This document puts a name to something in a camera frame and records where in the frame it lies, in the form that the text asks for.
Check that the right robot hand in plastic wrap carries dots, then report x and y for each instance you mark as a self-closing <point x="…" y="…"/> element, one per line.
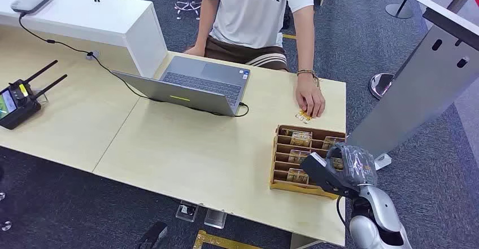
<point x="357" y="165"/>

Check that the person's left hand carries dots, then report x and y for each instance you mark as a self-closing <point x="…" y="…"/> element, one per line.
<point x="310" y="94"/>

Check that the person's right hand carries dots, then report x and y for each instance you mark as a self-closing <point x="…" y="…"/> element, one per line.
<point x="195" y="51"/>

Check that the wooden card holder box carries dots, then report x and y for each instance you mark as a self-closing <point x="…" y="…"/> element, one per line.
<point x="278" y="165"/>

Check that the person's left forearm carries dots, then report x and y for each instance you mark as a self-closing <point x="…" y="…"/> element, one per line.
<point x="306" y="52"/>

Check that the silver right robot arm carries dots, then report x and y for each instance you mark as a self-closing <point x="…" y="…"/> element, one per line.
<point x="374" y="217"/>

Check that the person's right forearm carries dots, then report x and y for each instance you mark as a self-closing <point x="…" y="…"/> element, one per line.
<point x="204" y="30"/>

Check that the person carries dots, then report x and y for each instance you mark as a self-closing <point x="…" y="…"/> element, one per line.
<point x="250" y="11"/>

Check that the grey laptop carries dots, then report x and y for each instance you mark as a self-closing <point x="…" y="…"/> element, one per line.
<point x="206" y="71"/>

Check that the white gate foot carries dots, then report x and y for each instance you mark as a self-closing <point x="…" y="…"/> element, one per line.
<point x="383" y="161"/>

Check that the short yellow floor tape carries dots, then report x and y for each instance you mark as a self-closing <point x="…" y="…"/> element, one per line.
<point x="289" y="36"/>

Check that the chrome stanchion base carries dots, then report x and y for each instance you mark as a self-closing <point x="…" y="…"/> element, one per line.
<point x="380" y="85"/>

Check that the grey metal gate panel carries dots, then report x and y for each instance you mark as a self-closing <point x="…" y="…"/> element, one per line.
<point x="411" y="90"/>

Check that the white desk leg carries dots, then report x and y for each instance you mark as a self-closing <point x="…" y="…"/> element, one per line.
<point x="301" y="243"/>

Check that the white reception counter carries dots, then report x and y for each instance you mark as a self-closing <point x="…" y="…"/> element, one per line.
<point x="93" y="19"/>

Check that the clear acrylic block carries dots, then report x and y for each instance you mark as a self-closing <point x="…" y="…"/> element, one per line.
<point x="187" y="210"/>
<point x="216" y="218"/>

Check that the white gate top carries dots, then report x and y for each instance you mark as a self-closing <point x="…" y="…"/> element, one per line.
<point x="441" y="12"/>

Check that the long yellow floor tape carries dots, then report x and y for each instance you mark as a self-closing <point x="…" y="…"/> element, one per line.
<point x="217" y="241"/>

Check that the clear acrylic stand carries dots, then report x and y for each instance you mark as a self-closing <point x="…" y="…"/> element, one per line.
<point x="42" y="97"/>

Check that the grey power adapter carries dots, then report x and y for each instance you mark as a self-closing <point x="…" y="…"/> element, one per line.
<point x="31" y="1"/>

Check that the black remote controller with antennas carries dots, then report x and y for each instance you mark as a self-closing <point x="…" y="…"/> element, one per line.
<point x="17" y="105"/>

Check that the black object under desk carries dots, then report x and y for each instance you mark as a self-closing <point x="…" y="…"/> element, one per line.
<point x="153" y="236"/>

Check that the chair caster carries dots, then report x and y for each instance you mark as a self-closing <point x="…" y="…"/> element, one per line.
<point x="6" y="225"/>
<point x="2" y="196"/>

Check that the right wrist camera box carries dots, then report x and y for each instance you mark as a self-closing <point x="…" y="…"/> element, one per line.
<point x="322" y="174"/>

